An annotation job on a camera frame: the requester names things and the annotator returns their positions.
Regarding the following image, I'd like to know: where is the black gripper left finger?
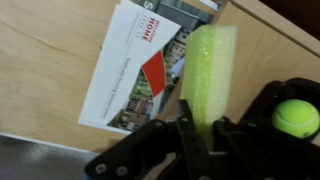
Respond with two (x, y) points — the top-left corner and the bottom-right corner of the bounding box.
(84, 100), (213, 180)

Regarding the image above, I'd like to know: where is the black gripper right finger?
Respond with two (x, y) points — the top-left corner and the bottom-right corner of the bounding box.
(212, 118), (320, 180)

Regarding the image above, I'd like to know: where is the yellow-green sponge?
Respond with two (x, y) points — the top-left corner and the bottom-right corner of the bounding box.
(181, 25), (238, 133)

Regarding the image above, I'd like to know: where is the light wood cabinet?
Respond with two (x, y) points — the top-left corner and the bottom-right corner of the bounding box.
(214, 0), (320, 124)

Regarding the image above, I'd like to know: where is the light wood drawer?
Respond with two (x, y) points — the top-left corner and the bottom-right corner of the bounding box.
(0, 0), (124, 152)

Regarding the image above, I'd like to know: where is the yellow tennis ball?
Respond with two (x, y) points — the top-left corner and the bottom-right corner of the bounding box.
(271, 99), (320, 138)

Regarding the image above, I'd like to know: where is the white red brochure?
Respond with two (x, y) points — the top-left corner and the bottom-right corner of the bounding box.
(79, 0), (213, 134)

